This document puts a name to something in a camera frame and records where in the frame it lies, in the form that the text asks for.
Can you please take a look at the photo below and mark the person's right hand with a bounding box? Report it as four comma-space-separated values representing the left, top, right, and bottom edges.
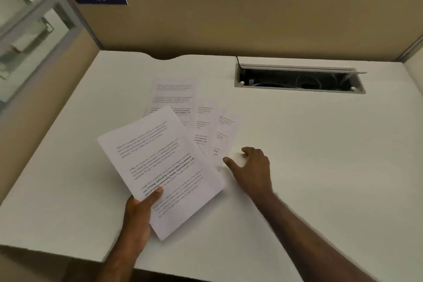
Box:
223, 147, 274, 200

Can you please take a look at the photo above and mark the grey framed glass partition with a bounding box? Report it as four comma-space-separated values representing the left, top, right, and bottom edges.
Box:
0, 0, 87, 111

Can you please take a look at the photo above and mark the person's left hand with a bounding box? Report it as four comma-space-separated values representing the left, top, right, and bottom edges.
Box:
120, 187, 164, 253

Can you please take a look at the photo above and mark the grey partition frame corner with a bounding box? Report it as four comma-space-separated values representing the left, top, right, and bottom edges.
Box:
397, 35, 423, 63

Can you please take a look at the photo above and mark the white printed paper sheet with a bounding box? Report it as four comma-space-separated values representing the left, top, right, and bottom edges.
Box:
97, 105, 226, 241
144, 76, 200, 128
209, 107, 246, 171
189, 97, 220, 158

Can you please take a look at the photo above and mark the beige side partition panel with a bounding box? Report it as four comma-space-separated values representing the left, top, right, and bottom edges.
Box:
0, 29, 102, 206

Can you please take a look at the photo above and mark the person's right forearm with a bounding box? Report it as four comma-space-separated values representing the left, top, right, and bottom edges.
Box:
253, 191, 379, 282

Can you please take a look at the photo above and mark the beige fabric partition panel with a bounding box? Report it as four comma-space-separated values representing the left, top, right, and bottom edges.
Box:
66, 0, 423, 62

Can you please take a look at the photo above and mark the grey desk cable tray box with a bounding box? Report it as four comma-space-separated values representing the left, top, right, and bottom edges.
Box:
234, 63, 367, 95

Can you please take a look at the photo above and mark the person's left forearm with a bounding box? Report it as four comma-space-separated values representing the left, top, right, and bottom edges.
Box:
95, 240, 149, 282

